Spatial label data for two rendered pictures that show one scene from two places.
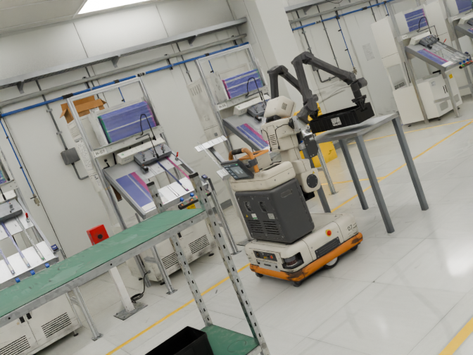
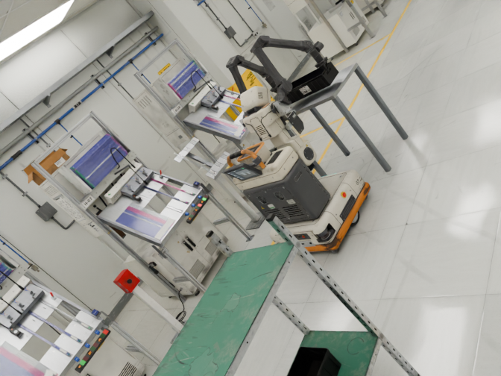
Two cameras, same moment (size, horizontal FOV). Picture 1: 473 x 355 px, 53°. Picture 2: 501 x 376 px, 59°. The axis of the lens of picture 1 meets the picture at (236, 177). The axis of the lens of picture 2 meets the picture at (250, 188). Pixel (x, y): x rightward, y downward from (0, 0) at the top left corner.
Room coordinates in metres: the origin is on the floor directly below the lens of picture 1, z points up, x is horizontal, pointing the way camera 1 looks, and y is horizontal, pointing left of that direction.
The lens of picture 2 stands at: (0.30, 0.26, 1.75)
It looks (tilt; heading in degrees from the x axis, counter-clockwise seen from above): 18 degrees down; 355
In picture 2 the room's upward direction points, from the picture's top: 42 degrees counter-clockwise
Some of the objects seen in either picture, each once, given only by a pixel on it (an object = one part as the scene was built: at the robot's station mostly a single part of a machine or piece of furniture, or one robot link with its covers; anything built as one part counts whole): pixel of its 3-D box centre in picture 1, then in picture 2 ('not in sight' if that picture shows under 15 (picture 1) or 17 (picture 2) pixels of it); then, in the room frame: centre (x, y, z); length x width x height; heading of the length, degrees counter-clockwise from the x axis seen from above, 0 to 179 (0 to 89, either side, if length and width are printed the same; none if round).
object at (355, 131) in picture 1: (361, 175); (341, 128); (3.79, -0.96, 0.40); 0.70 x 0.45 x 0.80; 27
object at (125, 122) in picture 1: (127, 122); (98, 161); (4.61, 0.79, 1.52); 0.51 x 0.13 x 0.27; 123
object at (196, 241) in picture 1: (164, 239); (178, 253); (4.68, 0.90, 0.31); 0.70 x 0.65 x 0.62; 123
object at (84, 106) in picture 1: (94, 103); (57, 154); (4.80, 1.04, 1.82); 0.68 x 0.30 x 0.20; 123
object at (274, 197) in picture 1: (272, 196); (279, 181); (3.39, -0.19, 0.59); 0.55 x 0.34 x 0.83; 27
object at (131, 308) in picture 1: (112, 270); (153, 304); (3.90, 1.25, 0.39); 0.24 x 0.24 x 0.78; 33
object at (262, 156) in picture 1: (255, 160); (254, 157); (3.38, -0.17, 0.87); 0.23 x 0.15 x 0.11; 27
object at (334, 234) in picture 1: (300, 243); (318, 212); (3.43, -0.27, 0.16); 0.67 x 0.64 x 0.25; 117
